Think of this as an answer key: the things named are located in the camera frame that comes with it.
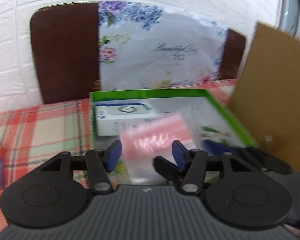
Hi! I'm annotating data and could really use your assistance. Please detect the plaid red bed blanket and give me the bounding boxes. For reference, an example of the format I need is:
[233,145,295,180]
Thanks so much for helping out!
[0,78,239,235]

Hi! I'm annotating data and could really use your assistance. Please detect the pink pack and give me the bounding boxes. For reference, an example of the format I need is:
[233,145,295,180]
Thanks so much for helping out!
[119,112,196,185]

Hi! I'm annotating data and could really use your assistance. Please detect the floral grey fabric pouch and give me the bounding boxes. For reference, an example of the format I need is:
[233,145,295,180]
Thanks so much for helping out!
[193,125,232,146]

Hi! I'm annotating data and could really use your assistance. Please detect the brown cardboard sheet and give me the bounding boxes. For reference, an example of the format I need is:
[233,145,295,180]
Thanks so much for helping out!
[229,23,300,172]

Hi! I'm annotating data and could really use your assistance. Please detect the white blue HP box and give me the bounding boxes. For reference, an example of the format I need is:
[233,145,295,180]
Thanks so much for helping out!
[95,103,160,137]

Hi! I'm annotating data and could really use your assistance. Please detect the floral white pillow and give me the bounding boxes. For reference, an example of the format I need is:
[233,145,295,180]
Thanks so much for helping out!
[98,1,227,90]

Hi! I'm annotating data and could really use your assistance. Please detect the green cardboard box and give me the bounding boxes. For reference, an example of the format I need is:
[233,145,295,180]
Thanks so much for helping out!
[89,89,256,185]

